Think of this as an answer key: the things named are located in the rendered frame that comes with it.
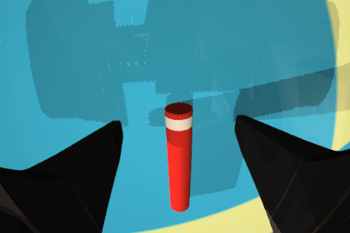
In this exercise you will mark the red peg with white band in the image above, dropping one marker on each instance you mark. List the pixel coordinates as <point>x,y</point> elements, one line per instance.
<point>178,121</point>

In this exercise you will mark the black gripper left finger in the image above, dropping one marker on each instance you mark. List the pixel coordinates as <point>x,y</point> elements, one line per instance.
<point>69,192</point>

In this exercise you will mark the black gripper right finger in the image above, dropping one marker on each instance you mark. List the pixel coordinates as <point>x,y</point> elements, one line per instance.
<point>301,184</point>

